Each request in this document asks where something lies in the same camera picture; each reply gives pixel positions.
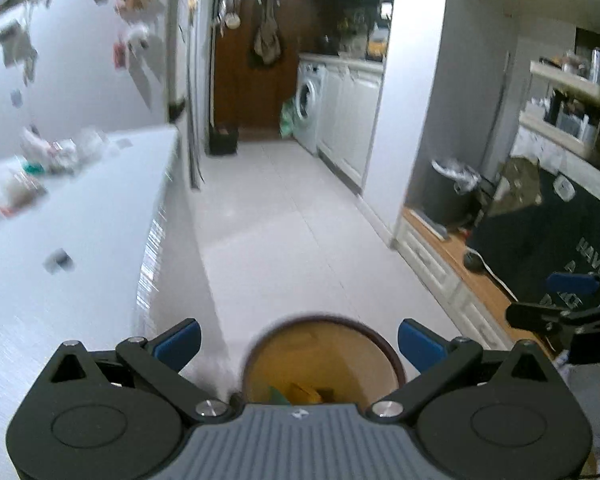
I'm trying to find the small dark round object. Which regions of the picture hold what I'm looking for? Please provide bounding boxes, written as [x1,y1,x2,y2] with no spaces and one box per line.
[462,250,487,274]

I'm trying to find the green plastic bag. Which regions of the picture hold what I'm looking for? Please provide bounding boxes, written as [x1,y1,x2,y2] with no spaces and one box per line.
[278,100,301,139]

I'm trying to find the low wooden-top cabinet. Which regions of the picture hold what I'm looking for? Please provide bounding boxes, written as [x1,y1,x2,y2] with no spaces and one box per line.
[392,207,557,357]

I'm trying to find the small grey packet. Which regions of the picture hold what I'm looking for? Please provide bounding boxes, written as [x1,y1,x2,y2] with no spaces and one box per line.
[42,248,74,274]

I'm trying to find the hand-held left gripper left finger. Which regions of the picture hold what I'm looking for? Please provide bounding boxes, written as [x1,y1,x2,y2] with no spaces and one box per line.
[47,317,232,422]

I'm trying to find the white wall shelf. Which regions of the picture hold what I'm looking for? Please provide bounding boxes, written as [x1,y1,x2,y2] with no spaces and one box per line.
[516,47,600,162]

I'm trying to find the wooden wall ornament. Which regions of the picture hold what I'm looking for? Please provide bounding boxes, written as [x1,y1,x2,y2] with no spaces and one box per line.
[114,0,157,22]

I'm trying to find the round brown-rimmed bin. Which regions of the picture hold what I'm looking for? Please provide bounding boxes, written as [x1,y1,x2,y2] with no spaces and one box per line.
[241,312,407,407]

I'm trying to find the white wall ornament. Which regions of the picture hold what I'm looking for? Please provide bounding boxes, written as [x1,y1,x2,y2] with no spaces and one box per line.
[124,24,152,57]

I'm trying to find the white refrigerator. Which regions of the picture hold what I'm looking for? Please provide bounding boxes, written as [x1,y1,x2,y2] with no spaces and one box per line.
[166,0,207,192]

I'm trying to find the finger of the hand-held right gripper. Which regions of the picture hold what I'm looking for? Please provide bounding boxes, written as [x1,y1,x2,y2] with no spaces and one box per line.
[547,268,600,297]
[505,301,582,334]

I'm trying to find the dark bin with white liner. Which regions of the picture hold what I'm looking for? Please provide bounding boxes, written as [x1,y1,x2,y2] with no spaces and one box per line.
[422,158,484,229]

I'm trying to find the white plastic bag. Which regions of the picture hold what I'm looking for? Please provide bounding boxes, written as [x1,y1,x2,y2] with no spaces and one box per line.
[19,126,107,175]

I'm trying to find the beige hanging bag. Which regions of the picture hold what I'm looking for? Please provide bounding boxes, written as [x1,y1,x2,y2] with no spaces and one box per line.
[252,0,284,67]

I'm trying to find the white washing machine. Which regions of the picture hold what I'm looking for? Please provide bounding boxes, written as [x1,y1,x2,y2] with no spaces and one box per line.
[294,57,329,157]

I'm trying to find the brown wooden door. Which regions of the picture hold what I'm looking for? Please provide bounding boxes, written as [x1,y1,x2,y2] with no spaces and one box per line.
[211,0,322,142]

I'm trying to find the black printed cloth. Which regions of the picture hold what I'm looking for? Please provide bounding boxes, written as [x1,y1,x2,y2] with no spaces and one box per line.
[466,159,600,307]

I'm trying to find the black floor box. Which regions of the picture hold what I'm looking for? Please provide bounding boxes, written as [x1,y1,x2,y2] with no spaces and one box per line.
[208,125,240,157]

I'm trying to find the grey flat board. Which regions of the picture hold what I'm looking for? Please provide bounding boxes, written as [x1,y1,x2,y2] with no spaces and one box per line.
[419,209,449,239]

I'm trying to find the white kitchen cabinets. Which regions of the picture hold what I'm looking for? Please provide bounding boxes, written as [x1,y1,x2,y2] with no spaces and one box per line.
[317,57,387,197]

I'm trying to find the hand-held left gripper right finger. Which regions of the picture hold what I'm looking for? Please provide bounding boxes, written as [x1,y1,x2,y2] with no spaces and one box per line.
[366,317,557,421]

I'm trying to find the hanging kitchen utensils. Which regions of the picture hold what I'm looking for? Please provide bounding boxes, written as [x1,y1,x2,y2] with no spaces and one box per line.
[214,0,244,32]

